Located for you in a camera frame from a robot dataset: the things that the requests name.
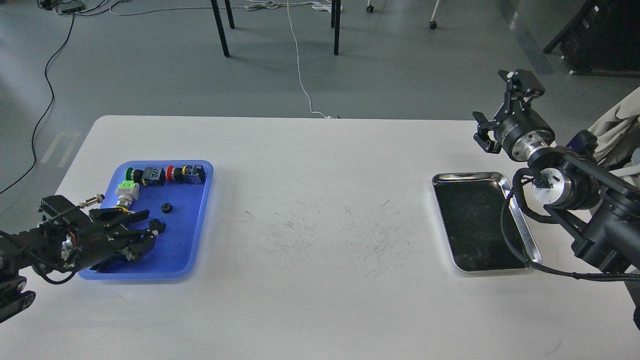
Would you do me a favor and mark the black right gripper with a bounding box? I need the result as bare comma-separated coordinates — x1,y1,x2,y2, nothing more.
472,69,555,162

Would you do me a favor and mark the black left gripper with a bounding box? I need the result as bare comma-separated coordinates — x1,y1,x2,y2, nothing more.
62,208,167,273

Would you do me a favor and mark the small black gear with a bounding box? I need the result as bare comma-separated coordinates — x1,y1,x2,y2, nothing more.
160,202,174,214
148,218,162,229

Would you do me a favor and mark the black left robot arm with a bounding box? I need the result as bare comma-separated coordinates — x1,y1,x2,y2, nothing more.
0,207,167,321

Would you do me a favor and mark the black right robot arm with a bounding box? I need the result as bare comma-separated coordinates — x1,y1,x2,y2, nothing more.
472,69,640,306

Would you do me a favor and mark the blue plastic tray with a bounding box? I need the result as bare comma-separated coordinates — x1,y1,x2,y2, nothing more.
79,159,214,281

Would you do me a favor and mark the silver metal tray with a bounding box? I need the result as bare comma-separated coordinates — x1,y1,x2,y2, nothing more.
431,171,542,275

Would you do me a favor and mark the beige cloth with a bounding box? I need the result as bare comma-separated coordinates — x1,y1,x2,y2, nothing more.
588,88,640,168

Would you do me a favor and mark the black equipment case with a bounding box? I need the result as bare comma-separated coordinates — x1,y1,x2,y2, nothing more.
542,0,640,78

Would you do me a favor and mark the black table leg right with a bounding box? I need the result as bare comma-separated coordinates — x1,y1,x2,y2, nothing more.
330,0,342,56

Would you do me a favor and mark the black table leg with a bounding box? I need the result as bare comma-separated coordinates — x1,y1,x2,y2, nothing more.
210,0,235,59
330,0,342,56

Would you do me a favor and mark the yellow push button switch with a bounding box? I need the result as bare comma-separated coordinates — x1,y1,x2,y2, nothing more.
112,203,131,214

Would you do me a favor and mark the green white switch component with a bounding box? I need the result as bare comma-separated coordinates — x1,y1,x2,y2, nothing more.
116,180,140,208

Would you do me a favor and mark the green push button switch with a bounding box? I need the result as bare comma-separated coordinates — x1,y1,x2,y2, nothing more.
125,166,166,187

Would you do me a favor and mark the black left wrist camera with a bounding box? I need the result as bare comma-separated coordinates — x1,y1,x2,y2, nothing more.
39,194,105,229

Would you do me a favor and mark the red push button switch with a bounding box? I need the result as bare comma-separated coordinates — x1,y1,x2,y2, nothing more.
166,164,207,185

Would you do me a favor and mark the black floor cable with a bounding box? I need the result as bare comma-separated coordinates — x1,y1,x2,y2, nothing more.
0,0,121,196

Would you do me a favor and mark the white floor cable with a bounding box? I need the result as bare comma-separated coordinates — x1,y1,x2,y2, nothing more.
245,0,346,120

